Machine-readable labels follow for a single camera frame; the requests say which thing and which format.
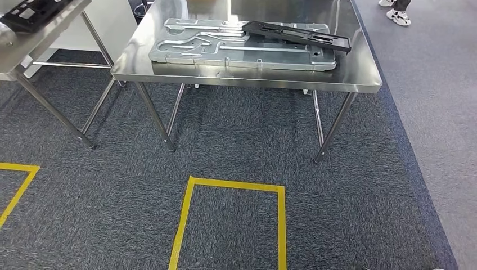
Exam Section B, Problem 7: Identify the black plastic plate frame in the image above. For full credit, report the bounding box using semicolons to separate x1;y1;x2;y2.
0;0;74;34
241;20;352;56

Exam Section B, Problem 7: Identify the stainless steel workbench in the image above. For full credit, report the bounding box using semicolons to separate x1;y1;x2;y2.
0;0;128;150
110;0;384;165

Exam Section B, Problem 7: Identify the stamped grey metal panel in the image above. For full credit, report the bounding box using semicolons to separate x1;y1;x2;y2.
148;17;338;72

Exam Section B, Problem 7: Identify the yellow floor tape square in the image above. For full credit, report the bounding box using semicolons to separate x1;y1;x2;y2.
168;175;287;270

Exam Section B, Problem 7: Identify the white display plinth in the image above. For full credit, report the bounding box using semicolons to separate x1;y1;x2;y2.
20;0;138;80

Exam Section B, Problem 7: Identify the person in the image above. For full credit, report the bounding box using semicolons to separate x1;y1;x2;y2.
379;0;412;27

